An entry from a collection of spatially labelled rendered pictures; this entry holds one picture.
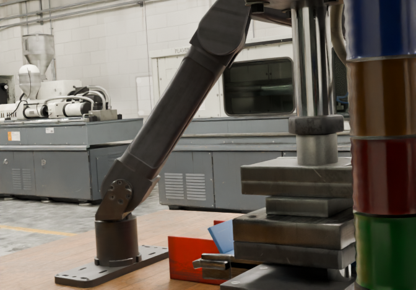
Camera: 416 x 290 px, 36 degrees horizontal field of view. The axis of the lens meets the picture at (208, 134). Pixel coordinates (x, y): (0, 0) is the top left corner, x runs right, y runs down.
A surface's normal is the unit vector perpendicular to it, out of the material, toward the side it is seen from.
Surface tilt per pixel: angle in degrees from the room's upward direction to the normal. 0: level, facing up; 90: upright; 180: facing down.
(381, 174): 76
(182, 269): 90
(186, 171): 90
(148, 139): 83
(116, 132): 90
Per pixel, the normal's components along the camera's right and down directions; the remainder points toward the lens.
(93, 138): 0.79, -0.01
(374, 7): -0.47, 0.32
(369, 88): -0.67, 0.32
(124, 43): -0.60, 0.07
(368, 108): -0.70, -0.17
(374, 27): -0.50, -0.17
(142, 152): -0.03, -0.15
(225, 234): 0.69, -0.51
